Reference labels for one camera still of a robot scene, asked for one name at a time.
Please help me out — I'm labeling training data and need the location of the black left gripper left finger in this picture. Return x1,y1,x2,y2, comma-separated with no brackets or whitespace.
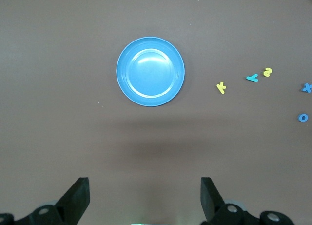
0,177,90,225

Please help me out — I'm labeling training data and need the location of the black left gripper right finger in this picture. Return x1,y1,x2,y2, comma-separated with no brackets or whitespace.
200,177,295,225

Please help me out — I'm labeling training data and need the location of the yellow foam letter k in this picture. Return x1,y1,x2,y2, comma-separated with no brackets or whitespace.
216,82,227,95

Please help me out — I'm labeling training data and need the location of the brown table cover sheet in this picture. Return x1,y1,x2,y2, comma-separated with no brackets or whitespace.
0,0,312,225

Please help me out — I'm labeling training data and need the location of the blue plate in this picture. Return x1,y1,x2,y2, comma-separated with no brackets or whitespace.
116,36,186,107

